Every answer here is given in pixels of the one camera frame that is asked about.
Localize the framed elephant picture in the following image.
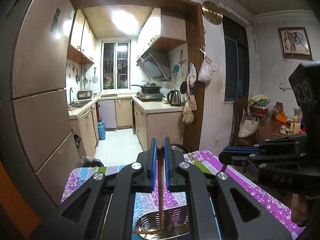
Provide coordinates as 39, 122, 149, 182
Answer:
278, 27, 313, 60

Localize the beige multi-door refrigerator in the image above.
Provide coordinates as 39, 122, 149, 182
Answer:
1, 0, 80, 205

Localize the perforated metal utensil holder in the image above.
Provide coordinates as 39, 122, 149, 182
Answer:
132, 205, 190, 240

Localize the stainless electric kettle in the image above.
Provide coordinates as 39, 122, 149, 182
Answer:
167, 89, 181, 106

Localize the toaster oven on counter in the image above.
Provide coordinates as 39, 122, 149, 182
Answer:
77, 89, 93, 100

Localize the blue water jug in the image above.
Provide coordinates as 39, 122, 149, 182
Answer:
98, 119, 106, 140

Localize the white hanging plastic bag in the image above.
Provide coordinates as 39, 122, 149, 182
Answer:
198, 53, 213, 83

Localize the brown wooden chopstick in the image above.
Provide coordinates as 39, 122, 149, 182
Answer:
157, 146, 164, 230

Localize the person's right hand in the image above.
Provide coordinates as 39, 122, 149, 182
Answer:
291, 193, 310, 225

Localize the slanted metal range hood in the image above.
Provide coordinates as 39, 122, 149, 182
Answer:
137, 48, 171, 81

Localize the white tote bag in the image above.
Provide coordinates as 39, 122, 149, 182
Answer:
238, 115, 259, 138

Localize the black wok on stove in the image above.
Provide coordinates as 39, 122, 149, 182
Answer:
131, 82, 161, 93

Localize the round gold wall clock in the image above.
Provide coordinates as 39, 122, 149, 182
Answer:
201, 1, 223, 25

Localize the kitchen window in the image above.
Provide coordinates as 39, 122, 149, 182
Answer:
101, 40, 131, 91

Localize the dark wooden side table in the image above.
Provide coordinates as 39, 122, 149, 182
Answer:
230, 119, 291, 147

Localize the colourful floral tablecloth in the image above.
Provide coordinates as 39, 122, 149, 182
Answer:
61, 150, 304, 239

